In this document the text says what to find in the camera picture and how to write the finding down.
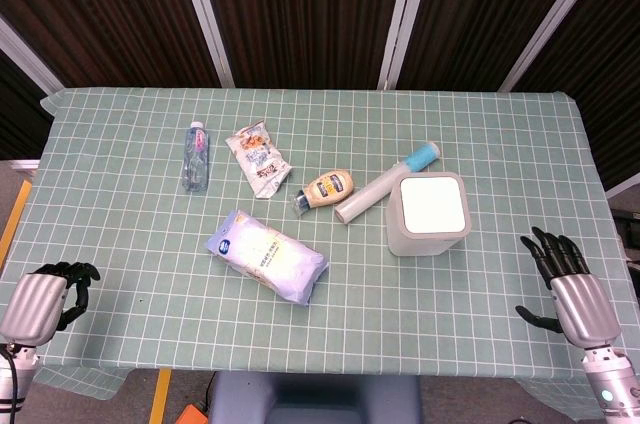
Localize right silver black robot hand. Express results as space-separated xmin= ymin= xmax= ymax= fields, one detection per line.
xmin=515 ymin=226 xmax=623 ymax=349

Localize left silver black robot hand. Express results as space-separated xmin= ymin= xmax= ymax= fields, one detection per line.
xmin=0 ymin=261 xmax=101 ymax=348

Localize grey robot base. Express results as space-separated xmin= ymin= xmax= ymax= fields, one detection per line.
xmin=206 ymin=371 xmax=422 ymax=424

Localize grey square container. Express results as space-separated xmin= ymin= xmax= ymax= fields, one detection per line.
xmin=385 ymin=171 xmax=473 ymax=258

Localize orange box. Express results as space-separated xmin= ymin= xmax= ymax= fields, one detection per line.
xmin=175 ymin=403 xmax=210 ymax=424

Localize clear plastic water bottle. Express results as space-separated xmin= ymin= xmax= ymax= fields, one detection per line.
xmin=180 ymin=120 xmax=210 ymax=194

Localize white roll with blue end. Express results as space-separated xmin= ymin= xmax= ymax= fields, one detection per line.
xmin=334 ymin=141 xmax=442 ymax=225

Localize white wet wipes pack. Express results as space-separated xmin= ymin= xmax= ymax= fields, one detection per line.
xmin=205 ymin=209 xmax=330 ymax=307

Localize crumpled white snack bag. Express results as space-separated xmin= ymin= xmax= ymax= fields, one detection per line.
xmin=224 ymin=119 xmax=293 ymax=200

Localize green checkered tablecloth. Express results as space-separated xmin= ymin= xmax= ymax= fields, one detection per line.
xmin=0 ymin=87 xmax=640 ymax=419

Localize squeeze mayonnaise bottle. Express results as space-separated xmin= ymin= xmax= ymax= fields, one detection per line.
xmin=291 ymin=169 xmax=356 ymax=218

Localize brown folding screen partition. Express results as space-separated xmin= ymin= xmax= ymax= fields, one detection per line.
xmin=0 ymin=0 xmax=640 ymax=191

